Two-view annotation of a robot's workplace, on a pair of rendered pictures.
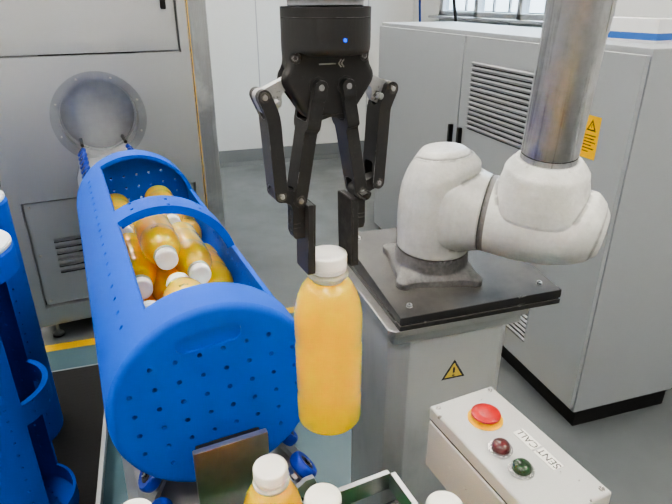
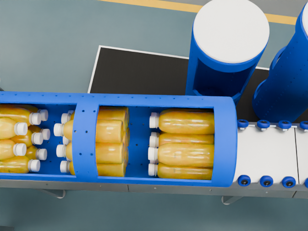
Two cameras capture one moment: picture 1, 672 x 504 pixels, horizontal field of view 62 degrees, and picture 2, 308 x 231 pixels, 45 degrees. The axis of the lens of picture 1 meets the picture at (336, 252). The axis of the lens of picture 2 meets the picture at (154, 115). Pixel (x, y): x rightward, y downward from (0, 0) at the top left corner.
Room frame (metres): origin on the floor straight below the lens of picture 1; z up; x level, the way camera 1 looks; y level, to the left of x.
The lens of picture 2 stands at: (1.35, 0.18, 2.26)
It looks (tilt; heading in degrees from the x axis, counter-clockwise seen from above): 72 degrees down; 124
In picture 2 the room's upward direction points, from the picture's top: 7 degrees counter-clockwise
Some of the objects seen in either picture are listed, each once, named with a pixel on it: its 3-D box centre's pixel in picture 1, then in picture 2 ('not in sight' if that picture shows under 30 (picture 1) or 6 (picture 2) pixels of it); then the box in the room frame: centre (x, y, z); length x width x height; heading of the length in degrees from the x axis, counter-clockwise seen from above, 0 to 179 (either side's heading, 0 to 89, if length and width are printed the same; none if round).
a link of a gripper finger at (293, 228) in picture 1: (287, 211); not in sight; (0.48, 0.04, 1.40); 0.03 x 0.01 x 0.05; 115
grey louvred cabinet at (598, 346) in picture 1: (494, 177); not in sight; (2.85, -0.84, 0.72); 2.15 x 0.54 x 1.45; 18
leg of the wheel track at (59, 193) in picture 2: not in sight; (44, 186); (0.66, 0.11, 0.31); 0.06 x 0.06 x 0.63; 25
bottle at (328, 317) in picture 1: (328, 346); not in sight; (0.50, 0.01, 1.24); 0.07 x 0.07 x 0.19
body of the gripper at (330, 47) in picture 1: (325, 62); not in sight; (0.50, 0.01, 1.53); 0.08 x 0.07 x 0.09; 115
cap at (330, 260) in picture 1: (327, 260); not in sight; (0.50, 0.01, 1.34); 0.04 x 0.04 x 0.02
